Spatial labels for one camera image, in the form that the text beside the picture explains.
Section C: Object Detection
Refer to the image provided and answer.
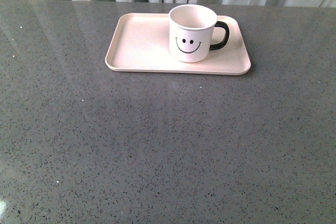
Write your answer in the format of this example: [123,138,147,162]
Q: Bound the white smiley mug black handle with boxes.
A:
[169,4,230,63]

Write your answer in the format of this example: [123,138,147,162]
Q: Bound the pale pink rectangular tray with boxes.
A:
[105,13,251,75]

